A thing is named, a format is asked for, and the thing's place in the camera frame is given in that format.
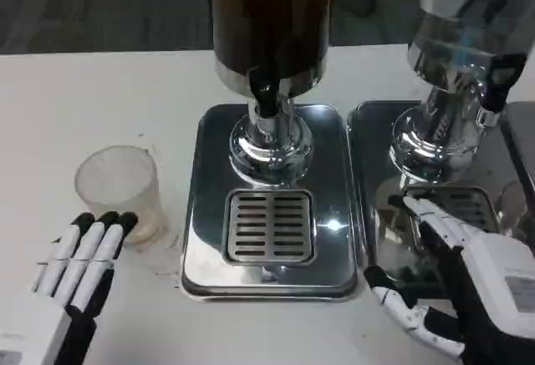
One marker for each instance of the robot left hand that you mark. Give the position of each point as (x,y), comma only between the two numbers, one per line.
(62,269)

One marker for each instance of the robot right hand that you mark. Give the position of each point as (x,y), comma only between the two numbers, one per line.
(493,273)

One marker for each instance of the clear ribbed glass cup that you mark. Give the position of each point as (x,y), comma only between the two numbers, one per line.
(119,189)

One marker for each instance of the black tap of dark dispenser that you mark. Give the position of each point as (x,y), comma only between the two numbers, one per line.
(264,89)

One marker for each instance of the steel slotted tray grid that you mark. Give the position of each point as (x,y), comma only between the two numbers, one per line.
(472,206)
(269,227)

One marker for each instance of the steel drip tray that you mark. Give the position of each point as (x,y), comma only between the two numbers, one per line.
(334,198)
(372,164)

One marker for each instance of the black tap of chrome dispenser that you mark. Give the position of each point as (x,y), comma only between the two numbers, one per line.
(501,77)

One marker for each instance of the chrome drink dispenser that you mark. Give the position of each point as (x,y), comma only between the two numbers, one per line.
(451,47)

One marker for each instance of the drink dispenser with dark liquid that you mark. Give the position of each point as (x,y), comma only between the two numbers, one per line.
(271,18)

